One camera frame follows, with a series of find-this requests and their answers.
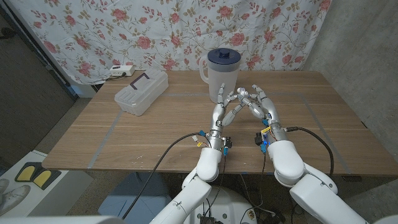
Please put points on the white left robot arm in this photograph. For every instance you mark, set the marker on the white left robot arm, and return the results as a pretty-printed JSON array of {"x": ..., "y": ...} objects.
[{"x": 192, "y": 196}]

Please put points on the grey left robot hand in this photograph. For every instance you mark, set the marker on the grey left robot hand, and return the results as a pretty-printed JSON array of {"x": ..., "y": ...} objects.
[{"x": 217, "y": 118}]

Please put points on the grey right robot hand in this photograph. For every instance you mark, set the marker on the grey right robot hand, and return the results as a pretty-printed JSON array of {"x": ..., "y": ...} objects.
[{"x": 270, "y": 118}]

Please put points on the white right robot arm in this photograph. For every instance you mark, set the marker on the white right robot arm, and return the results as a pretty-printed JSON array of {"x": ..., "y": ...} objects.
[{"x": 311, "y": 189}]

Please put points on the white AirPods case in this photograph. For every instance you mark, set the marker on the white AirPods case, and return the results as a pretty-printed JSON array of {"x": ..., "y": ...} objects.
[{"x": 242, "y": 91}]

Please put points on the grey tape strip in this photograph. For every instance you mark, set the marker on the grey tape strip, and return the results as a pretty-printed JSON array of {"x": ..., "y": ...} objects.
[
  {"x": 105, "y": 137},
  {"x": 308, "y": 107},
  {"x": 186, "y": 94}
]

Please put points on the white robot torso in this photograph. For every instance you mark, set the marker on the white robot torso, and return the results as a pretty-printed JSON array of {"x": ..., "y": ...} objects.
[{"x": 233, "y": 205}]

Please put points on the translucent pitcher with blue lid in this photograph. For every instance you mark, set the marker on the translucent pitcher with blue lid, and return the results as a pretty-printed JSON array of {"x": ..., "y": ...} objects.
[{"x": 221, "y": 71}]

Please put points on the floral print backdrop cloth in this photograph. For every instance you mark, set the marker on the floral print backdrop cloth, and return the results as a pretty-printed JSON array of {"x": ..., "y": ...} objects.
[{"x": 155, "y": 31}]

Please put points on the black yellow foot pedal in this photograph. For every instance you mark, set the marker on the black yellow foot pedal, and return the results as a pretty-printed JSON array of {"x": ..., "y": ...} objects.
[{"x": 34, "y": 175}]

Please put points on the white floor board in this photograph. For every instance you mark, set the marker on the white floor board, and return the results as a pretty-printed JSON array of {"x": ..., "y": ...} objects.
[{"x": 71, "y": 183}]

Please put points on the white power strip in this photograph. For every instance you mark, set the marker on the white power strip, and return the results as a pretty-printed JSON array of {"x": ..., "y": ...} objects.
[{"x": 122, "y": 70}]

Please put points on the clear plastic clamshell container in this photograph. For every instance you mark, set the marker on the clear plastic clamshell container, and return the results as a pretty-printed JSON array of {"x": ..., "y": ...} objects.
[{"x": 140, "y": 91}]

